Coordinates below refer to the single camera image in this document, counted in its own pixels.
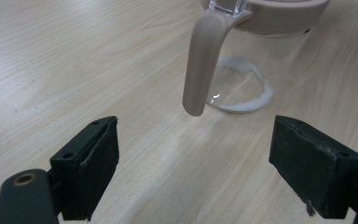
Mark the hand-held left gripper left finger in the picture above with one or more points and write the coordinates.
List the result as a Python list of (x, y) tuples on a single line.
[(87, 165)]

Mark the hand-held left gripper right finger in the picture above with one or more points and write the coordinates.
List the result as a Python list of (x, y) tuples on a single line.
[(310, 165)]

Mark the clear glass measuring cup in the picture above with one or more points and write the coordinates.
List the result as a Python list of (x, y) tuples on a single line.
[(203, 62)]

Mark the white sugar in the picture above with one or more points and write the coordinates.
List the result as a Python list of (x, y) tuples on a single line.
[(254, 104)]

